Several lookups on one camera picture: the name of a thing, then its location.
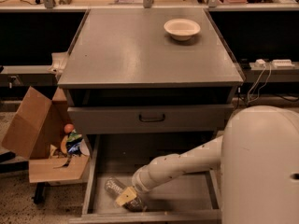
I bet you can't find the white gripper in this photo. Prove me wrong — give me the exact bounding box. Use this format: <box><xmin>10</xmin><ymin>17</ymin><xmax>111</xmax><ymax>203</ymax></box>
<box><xmin>116</xmin><ymin>165</ymin><xmax>153</xmax><ymax>206</ymax></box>

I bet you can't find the clear plastic water bottle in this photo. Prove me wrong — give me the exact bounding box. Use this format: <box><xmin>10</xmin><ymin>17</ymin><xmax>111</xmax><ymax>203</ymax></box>
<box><xmin>105</xmin><ymin>177</ymin><xmax>147</xmax><ymax>212</ymax></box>

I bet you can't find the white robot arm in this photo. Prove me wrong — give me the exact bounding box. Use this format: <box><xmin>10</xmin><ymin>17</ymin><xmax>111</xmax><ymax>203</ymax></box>
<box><xmin>116</xmin><ymin>105</ymin><xmax>299</xmax><ymax>224</ymax></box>

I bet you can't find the open lower grey drawer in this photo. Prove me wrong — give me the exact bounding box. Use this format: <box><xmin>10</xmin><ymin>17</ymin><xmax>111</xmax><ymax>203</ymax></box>
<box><xmin>69</xmin><ymin>133</ymin><xmax>222</xmax><ymax>224</ymax></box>

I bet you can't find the closed upper grey drawer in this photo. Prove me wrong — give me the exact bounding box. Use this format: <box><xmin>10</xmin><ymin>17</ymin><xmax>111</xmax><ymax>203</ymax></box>
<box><xmin>67</xmin><ymin>105</ymin><xmax>233</xmax><ymax>134</ymax></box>

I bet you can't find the grey metal drawer cabinet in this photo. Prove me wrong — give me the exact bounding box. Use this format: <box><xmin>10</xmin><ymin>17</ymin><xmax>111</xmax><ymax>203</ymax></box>
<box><xmin>57</xmin><ymin>7</ymin><xmax>245</xmax><ymax>138</ymax></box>

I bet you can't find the colourful snack bag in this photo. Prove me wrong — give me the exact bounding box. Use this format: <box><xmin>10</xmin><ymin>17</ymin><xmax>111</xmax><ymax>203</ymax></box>
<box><xmin>65</xmin><ymin>130</ymin><xmax>83</xmax><ymax>155</ymax></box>

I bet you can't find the orange ball in box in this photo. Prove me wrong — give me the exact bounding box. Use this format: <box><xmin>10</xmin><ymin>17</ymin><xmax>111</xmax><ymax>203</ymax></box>
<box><xmin>64</xmin><ymin>124</ymin><xmax>74</xmax><ymax>134</ymax></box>

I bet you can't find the open cardboard box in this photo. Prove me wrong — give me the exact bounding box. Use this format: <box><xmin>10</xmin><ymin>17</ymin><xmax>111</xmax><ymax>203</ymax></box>
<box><xmin>2</xmin><ymin>87</ymin><xmax>89</xmax><ymax>185</ymax></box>

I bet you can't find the white paper bowl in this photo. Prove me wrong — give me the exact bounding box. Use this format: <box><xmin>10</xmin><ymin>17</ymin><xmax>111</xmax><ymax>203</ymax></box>
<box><xmin>164</xmin><ymin>19</ymin><xmax>201</xmax><ymax>41</ymax></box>

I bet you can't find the white power strip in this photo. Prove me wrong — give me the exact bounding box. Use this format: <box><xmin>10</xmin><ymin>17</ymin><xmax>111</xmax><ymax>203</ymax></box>
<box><xmin>254</xmin><ymin>59</ymin><xmax>294</xmax><ymax>68</ymax></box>

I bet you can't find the black drawer handle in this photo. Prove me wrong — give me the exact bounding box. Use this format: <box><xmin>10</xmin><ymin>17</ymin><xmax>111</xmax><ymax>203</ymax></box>
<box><xmin>138</xmin><ymin>114</ymin><xmax>165</xmax><ymax>123</ymax></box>

